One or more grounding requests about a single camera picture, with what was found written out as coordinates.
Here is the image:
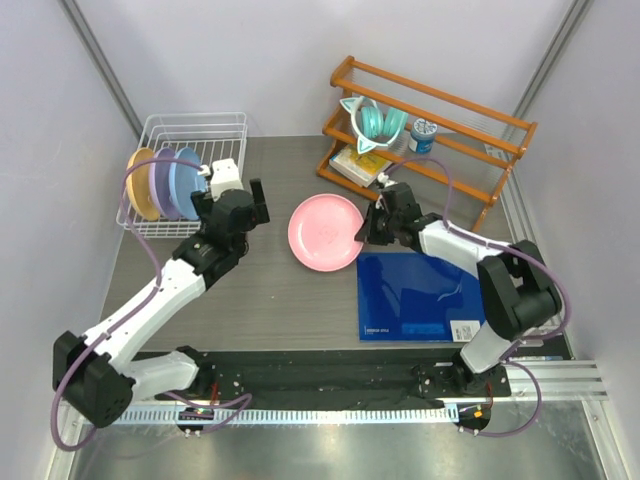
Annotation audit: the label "pink plate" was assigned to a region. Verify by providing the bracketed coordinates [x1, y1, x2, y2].
[287, 193, 364, 273]

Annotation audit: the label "blue plate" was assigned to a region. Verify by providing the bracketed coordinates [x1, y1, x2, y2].
[168, 147, 206, 221]

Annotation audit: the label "purple plate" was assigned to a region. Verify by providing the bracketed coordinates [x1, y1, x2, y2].
[149, 162, 180, 221]

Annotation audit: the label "orange plate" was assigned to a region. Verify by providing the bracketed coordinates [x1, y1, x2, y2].
[126, 147, 160, 221]

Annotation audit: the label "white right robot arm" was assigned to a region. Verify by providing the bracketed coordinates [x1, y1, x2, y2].
[355, 175, 572, 395]

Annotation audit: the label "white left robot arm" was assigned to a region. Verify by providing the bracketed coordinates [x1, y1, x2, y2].
[52, 178, 270, 428]

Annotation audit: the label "orange wooden shelf rack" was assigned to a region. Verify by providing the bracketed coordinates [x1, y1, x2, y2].
[316, 56, 538, 233]

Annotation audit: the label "yellow book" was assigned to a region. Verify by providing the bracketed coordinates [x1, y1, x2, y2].
[329, 145, 391, 187]

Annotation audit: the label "blue folder mat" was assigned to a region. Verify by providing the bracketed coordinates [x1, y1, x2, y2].
[357, 253, 485, 343]

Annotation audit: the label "blue lidded jar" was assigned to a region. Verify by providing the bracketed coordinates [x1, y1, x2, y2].
[408, 118, 438, 154]

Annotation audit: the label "teal cat-ear headphones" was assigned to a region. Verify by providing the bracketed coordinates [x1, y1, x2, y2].
[340, 96, 409, 154]

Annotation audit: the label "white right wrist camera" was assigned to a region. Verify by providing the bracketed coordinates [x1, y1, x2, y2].
[375, 172, 396, 190]

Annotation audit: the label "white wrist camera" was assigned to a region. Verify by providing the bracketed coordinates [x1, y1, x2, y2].
[198, 158, 244, 201]
[375, 172, 396, 190]

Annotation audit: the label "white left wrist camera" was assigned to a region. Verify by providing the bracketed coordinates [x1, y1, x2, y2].
[198, 158, 244, 201]

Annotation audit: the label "white wire dish rack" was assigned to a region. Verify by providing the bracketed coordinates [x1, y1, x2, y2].
[116, 112, 248, 239]

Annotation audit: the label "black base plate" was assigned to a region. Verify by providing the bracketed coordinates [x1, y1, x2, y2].
[149, 348, 514, 401]

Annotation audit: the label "aluminium slotted rail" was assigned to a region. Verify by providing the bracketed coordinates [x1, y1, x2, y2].
[115, 404, 459, 426]

